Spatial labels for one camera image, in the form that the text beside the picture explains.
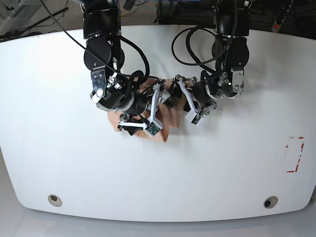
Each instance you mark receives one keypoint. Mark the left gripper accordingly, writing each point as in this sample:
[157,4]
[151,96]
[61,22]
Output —
[221,84]

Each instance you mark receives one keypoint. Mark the left table grommet hole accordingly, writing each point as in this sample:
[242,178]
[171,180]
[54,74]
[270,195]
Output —
[54,200]

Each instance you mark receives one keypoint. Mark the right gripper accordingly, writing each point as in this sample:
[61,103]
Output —
[120,94]

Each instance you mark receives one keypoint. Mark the red tape rectangle marking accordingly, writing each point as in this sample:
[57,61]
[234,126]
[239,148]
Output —
[293,153]

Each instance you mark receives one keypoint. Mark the table grommet hole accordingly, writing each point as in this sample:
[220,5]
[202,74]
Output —
[54,200]
[270,202]

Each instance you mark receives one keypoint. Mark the power strip with red light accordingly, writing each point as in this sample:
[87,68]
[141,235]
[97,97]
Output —
[286,5]

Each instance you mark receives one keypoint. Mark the right table grommet hole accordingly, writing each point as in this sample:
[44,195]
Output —
[270,202]

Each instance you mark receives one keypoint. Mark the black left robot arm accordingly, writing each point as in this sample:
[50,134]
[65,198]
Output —
[229,49]

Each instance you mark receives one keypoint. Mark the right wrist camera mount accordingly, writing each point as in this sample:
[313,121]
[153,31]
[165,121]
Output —
[150,113]

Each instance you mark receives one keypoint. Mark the peach T-shirt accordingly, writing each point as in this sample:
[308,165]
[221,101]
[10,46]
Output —
[169,116]

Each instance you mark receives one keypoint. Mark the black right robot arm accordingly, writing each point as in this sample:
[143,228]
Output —
[104,57]

